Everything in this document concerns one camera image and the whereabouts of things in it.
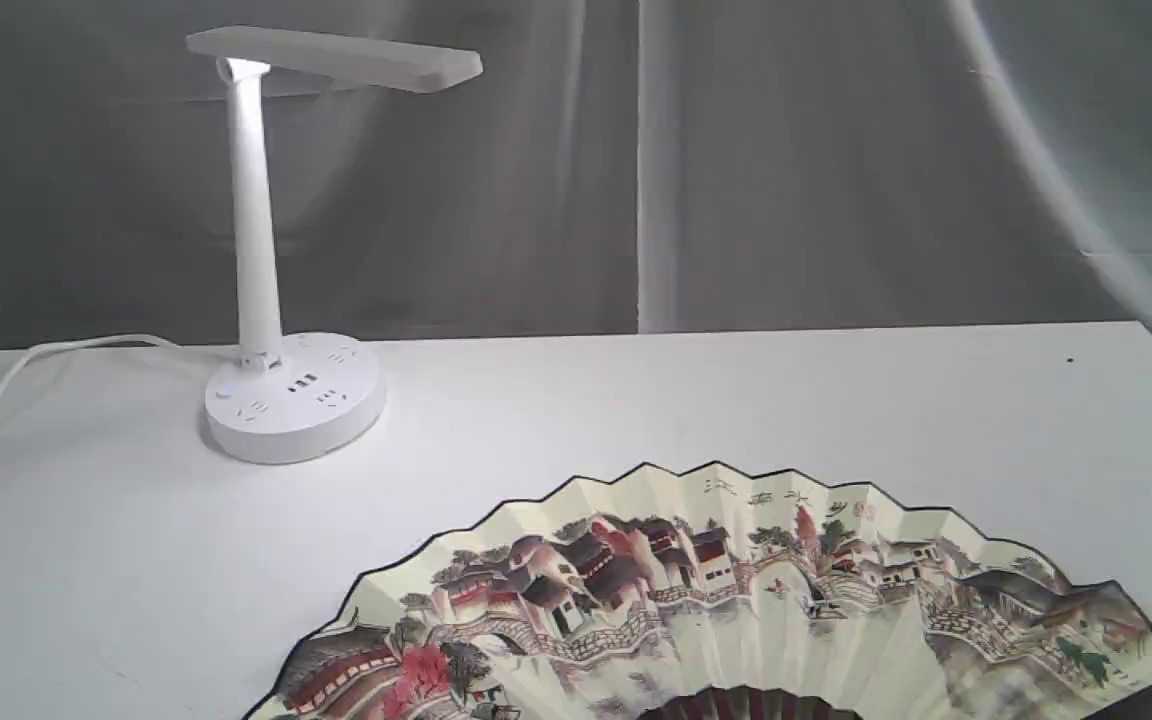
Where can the white backdrop curtain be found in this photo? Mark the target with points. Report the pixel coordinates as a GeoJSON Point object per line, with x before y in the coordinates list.
{"type": "Point", "coordinates": [619, 167]}

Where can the painted paper folding fan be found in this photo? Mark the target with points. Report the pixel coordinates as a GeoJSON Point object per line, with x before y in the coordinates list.
{"type": "Point", "coordinates": [715, 594]}

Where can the white desk lamp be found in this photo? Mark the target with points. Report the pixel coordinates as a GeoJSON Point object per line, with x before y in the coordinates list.
{"type": "Point", "coordinates": [290, 398]}

